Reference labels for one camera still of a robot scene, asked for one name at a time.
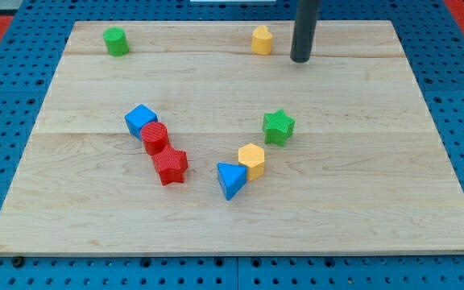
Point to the green star block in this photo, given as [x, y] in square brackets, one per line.
[277, 127]

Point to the red star block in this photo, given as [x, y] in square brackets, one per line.
[170, 164]

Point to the yellow heart block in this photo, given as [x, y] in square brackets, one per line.
[261, 40]

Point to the yellow hexagon block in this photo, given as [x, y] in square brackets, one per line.
[253, 158]

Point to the blue triangle block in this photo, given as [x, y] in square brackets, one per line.
[231, 177]

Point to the light wooden board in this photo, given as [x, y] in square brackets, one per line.
[364, 172]

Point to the red cylinder block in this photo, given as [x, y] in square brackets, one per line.
[155, 137]

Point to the blue cube block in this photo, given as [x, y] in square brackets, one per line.
[137, 118]

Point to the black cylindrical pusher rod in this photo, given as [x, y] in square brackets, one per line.
[307, 12]

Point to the green cylinder block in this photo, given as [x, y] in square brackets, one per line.
[115, 41]

